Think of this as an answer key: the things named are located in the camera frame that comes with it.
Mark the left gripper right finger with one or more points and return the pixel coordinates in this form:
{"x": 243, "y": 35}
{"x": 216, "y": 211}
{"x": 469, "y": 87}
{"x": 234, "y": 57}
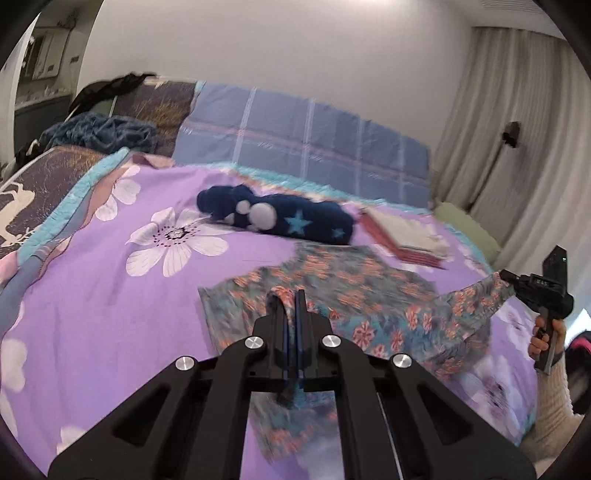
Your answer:
{"x": 314, "y": 370}

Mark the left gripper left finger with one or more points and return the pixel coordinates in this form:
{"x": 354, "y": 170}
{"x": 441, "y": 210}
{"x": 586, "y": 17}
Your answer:
{"x": 269, "y": 372}

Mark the teal floral garment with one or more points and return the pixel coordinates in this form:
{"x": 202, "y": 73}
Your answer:
{"x": 381, "y": 309}

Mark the right forearm cream sweater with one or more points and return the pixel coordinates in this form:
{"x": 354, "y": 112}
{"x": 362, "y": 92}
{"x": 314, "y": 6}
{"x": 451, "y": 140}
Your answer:
{"x": 555, "y": 422}

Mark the person's right hand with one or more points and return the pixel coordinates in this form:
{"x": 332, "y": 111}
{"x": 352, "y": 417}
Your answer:
{"x": 541, "y": 340}

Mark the green pillow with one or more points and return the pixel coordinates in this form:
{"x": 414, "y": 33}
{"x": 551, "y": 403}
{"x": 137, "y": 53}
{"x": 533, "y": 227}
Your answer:
{"x": 464, "y": 223}

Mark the navy star fleece garment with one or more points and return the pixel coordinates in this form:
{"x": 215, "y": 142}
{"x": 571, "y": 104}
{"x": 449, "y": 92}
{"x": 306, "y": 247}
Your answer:
{"x": 283, "y": 215}

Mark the beige curtain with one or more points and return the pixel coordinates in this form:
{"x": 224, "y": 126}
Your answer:
{"x": 536, "y": 196}

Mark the folded pink cloth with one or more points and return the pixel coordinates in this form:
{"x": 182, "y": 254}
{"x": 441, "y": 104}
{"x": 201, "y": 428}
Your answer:
{"x": 407, "y": 256}

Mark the folded cream cloth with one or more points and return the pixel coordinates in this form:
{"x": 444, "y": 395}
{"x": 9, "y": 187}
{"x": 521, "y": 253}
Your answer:
{"x": 408, "y": 234}

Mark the purple floral bed sheet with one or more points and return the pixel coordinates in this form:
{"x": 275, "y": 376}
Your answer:
{"x": 119, "y": 301}

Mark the blue plaid pillow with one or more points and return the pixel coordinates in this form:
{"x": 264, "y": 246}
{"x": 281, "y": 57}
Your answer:
{"x": 303, "y": 139}

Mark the dark teal crumpled blanket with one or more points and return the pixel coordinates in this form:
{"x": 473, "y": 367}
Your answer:
{"x": 101, "y": 133}

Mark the dark deer-print quilt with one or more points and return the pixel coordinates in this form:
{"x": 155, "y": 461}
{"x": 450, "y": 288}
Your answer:
{"x": 40, "y": 185}

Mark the black garment on headboard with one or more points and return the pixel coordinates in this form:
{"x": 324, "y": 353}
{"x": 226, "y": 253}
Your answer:
{"x": 103, "y": 90}

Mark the black wall lamp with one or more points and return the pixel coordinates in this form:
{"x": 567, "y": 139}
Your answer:
{"x": 511, "y": 134}

